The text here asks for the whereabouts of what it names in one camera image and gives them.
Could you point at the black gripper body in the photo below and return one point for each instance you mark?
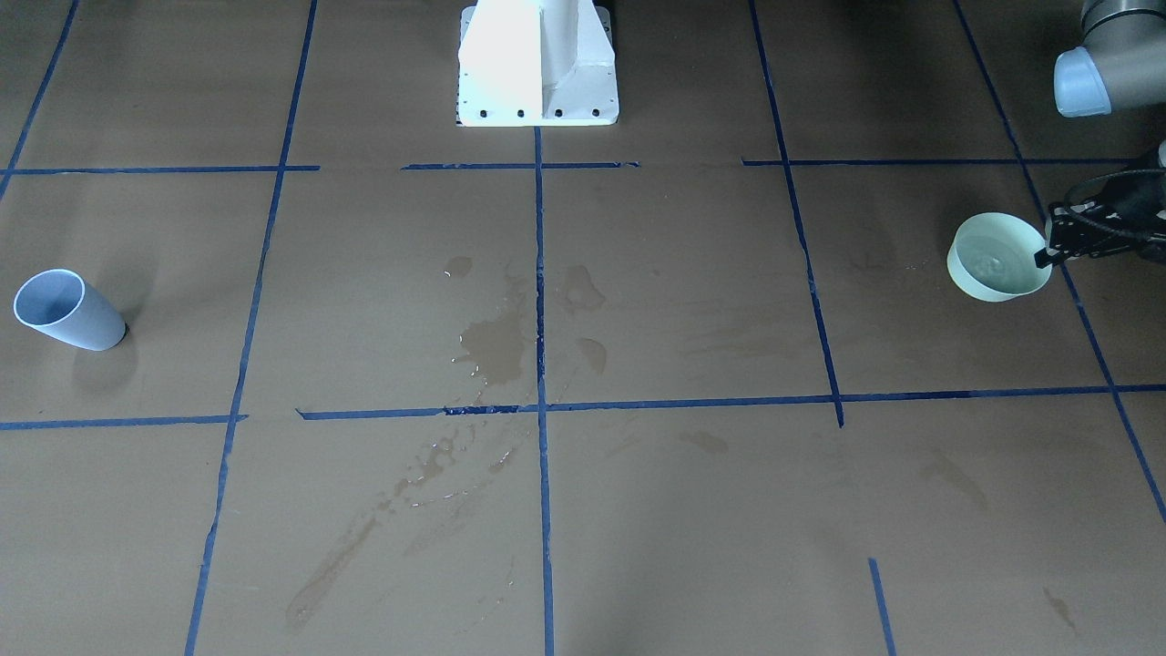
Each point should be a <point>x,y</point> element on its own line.
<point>1132,206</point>

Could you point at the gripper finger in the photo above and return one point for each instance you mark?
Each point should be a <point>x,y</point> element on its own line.
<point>1046,257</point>

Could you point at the green bowl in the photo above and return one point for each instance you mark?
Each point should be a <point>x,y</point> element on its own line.
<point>993,258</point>

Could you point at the blue cup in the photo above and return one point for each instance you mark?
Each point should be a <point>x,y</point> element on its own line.
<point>67,308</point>

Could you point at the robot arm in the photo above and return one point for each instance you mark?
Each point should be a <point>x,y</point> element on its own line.
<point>1119,65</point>

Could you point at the brown paper table cover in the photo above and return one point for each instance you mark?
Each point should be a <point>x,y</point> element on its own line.
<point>696,383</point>

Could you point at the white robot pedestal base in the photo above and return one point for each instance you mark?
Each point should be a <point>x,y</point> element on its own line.
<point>536,63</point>

